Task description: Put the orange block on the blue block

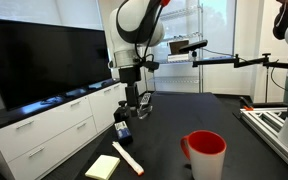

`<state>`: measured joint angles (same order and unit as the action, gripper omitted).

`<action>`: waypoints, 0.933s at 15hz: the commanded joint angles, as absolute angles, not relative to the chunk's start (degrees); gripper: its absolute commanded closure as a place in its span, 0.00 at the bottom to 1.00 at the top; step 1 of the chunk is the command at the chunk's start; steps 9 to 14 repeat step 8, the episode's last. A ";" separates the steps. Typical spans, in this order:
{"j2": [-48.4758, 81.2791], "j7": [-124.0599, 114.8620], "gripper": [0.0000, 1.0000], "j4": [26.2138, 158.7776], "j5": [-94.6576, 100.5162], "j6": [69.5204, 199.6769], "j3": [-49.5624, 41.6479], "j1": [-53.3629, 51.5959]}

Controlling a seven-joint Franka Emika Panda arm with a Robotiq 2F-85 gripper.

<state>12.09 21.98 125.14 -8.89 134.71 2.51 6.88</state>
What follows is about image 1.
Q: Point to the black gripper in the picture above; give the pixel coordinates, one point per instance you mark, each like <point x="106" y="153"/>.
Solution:
<point x="131" y="90"/>

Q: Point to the blue block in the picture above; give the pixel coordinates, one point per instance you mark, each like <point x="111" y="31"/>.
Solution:
<point x="123" y="133"/>

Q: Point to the clear safety glasses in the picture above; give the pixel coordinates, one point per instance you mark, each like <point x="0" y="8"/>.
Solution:
<point x="145" y="111"/>

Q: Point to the grey remote control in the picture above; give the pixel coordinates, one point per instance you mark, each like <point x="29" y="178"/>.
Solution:
<point x="145" y="99"/>

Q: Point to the white marker orange cap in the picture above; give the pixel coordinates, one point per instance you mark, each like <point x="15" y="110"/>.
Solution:
<point x="128" y="158"/>

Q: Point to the yellow sticky note pad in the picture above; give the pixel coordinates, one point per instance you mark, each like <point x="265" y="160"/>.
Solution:
<point x="103" y="167"/>

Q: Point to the white flat box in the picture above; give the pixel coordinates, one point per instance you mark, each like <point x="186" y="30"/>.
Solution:
<point x="179" y="57"/>

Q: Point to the brown cardboard box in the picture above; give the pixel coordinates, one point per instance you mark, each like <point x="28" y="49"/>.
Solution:
<point x="177" y="46"/>

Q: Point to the white drawer cabinet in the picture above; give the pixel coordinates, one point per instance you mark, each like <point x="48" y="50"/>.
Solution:
<point x="50" y="133"/>

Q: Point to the red and white mug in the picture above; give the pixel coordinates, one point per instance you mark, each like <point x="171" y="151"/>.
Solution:
<point x="205" y="160"/>

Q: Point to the black flat screen television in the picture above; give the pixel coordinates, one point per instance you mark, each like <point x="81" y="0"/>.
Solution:
<point x="44" y="63"/>

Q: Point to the black knob clamp mount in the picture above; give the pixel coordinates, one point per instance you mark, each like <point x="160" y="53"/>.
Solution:
<point x="120" y="113"/>

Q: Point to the black stereo camera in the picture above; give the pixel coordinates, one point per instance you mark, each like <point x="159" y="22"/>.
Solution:
<point x="194" y="46"/>

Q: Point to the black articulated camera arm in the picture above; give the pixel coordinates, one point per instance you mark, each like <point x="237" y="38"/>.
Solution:
<point x="224" y="61"/>

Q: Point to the aluminium extrusion frame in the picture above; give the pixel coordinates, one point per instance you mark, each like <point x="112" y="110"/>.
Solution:
<point x="270" y="126"/>

